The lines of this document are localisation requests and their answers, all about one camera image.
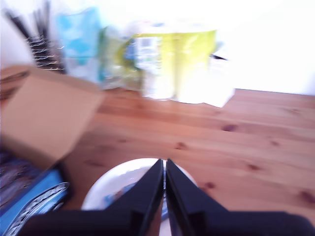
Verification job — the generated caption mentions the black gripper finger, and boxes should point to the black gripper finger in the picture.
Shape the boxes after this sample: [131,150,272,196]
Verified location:
[104,159,164,236]
[166,159,229,236]

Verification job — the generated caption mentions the white plate with blue flowers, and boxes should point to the white plate with blue flowers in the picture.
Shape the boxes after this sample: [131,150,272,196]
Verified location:
[81,158,199,236]

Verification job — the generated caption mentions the white carton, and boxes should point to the white carton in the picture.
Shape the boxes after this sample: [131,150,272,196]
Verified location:
[206,39,236,109]

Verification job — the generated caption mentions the open snack bar carton box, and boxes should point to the open snack bar carton box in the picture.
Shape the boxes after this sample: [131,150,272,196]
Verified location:
[0,64,106,234]

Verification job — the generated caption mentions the blue tissue box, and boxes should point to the blue tissue box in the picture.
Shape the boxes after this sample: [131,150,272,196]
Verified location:
[55,7,103,83]

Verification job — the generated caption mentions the yellow paper towel pack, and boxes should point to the yellow paper towel pack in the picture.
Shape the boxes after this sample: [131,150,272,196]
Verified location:
[132,21,219,104]

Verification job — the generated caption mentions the clear plastic bag green contents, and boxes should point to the clear plastic bag green contents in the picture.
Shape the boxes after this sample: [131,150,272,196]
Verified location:
[98,22,146,90]

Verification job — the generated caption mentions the black stick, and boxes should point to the black stick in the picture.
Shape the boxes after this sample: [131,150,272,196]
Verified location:
[33,2,51,37]
[3,8,34,44]

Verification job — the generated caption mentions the wire utensil holder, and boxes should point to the wire utensil holder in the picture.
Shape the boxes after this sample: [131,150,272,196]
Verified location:
[28,36,67,74]

